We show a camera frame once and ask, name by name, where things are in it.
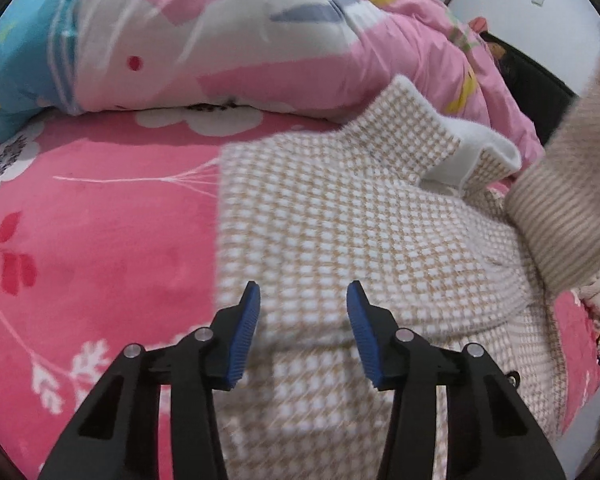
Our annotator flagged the beige white houndstooth coat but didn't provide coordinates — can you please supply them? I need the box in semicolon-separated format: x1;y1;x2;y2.
214;34;600;480

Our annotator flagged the pink floral bed sheet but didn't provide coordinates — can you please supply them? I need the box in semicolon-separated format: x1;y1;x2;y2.
0;107;600;479

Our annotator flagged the black bed headboard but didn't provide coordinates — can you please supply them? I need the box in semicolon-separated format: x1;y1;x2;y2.
480;32;578;145

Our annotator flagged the pink cartoon quilt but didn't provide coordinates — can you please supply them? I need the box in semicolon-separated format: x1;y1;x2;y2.
0;0;543;164

